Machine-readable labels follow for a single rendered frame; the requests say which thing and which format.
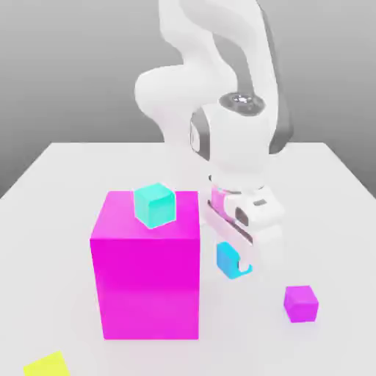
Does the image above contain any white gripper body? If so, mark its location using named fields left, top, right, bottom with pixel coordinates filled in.
left=200, top=198, right=256, bottom=262

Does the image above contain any small blue cube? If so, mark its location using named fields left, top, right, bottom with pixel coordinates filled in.
left=216, top=241, right=253, bottom=281

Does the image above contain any small purple cube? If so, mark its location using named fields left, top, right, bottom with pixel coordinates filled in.
left=283, top=285, right=320, bottom=325

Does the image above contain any small turquoise cube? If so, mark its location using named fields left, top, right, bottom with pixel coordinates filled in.
left=133, top=182, right=177, bottom=231

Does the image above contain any small yellow cube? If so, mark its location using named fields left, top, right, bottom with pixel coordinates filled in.
left=23, top=350, right=71, bottom=376

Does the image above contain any large magenta box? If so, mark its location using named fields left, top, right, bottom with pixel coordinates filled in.
left=89, top=190, right=201, bottom=341

